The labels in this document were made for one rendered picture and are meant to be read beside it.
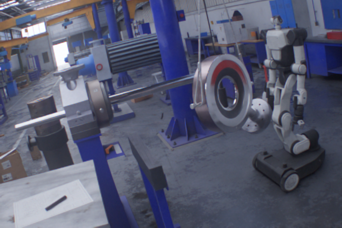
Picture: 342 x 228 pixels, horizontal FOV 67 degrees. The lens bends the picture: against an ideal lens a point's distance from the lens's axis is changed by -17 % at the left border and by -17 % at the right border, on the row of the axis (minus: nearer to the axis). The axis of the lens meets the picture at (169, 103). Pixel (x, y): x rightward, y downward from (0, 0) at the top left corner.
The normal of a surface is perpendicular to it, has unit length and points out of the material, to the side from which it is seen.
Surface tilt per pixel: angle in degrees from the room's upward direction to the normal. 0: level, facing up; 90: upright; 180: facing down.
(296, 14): 90
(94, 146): 90
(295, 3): 90
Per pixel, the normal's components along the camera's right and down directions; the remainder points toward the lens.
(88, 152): 0.30, 0.18
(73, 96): 0.07, -0.54
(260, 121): -0.70, -0.38
